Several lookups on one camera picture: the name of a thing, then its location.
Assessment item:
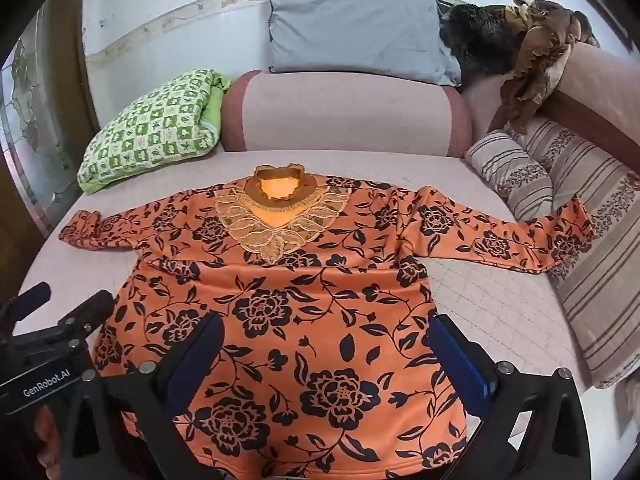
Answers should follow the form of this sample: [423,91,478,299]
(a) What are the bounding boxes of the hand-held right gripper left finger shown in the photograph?
[60,312,226,480]

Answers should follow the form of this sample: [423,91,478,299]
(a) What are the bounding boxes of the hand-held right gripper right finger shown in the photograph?
[427,313,591,480]

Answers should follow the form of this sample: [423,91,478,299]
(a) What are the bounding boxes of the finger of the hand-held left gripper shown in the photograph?
[50,290,115,341]
[0,282,52,327]

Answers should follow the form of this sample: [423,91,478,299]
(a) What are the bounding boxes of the orange floral blouse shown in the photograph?
[58,162,596,480]

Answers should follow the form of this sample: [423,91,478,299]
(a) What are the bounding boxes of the stained glass door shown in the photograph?
[0,0,98,241]

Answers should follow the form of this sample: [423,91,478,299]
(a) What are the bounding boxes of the striped floral quilt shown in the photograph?
[515,116,640,390]

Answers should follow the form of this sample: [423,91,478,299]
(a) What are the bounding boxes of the green patterned pillow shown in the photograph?
[76,68,233,195]

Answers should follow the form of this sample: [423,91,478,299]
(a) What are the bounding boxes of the pink bolster cushion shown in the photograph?
[220,70,473,160]

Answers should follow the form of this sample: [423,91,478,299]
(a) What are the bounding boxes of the pink sofa backrest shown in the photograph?
[537,42,640,173]

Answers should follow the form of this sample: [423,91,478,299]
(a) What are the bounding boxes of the brown ruffled cloth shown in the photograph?
[487,0,601,135]

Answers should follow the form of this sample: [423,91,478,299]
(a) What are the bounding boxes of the black furry garment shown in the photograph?
[439,2,528,86]

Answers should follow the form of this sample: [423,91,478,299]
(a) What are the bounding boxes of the grey pillow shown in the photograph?
[265,0,463,87]

